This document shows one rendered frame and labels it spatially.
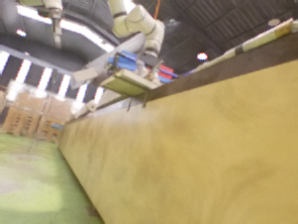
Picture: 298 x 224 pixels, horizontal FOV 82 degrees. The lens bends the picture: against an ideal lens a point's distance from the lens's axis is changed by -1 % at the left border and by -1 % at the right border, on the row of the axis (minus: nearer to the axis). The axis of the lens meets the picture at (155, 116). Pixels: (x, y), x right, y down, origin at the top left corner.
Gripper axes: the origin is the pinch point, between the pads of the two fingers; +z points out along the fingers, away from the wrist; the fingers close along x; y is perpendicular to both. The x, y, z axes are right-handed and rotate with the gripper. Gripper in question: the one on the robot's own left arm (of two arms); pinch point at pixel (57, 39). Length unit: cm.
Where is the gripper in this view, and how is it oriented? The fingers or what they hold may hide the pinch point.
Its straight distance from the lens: 123.0
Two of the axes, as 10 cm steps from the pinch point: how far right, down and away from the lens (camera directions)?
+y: 8.5, -1.2, 5.1
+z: 2.0, 9.7, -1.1
